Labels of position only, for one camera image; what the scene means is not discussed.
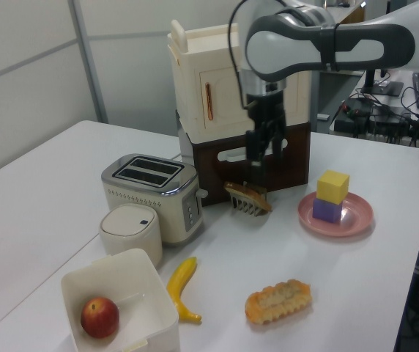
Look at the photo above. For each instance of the white plastic box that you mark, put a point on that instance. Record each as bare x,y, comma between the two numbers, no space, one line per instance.
151,293

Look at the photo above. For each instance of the yellow toy banana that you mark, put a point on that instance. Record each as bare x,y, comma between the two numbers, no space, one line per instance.
181,280

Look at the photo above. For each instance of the small white lidded bin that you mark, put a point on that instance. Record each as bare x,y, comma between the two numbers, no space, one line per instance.
129,234

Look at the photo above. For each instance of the brown toast rack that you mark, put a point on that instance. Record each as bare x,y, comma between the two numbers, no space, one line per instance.
244,209

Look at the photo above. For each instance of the brown toast slice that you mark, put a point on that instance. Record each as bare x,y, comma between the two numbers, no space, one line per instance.
250,196

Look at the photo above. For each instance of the black monitor stand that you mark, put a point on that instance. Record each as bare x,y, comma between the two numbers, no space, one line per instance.
379,86

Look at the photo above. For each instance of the chrome and cream toaster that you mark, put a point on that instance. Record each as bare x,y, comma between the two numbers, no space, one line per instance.
140,198

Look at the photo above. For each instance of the pink plate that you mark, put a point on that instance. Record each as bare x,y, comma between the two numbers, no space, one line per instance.
357,217

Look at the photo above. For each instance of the orange crinkled toy pastry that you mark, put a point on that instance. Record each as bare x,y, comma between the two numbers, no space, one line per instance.
279,302

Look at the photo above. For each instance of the red apple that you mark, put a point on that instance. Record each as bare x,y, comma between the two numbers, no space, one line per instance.
99,318

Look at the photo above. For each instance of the black electronics box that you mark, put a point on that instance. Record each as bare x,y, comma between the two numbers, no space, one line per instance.
381,122

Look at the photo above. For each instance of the yellow cube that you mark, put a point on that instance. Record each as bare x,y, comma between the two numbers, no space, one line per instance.
332,185

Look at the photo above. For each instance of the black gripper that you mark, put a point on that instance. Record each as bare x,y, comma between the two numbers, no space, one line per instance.
268,110

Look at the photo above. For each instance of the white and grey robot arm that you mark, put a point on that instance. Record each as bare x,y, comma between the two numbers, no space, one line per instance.
359,47

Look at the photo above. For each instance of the purple cube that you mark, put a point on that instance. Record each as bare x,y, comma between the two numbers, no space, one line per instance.
326,212

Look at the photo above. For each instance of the cream toy oven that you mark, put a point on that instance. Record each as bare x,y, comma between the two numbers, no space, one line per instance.
206,66

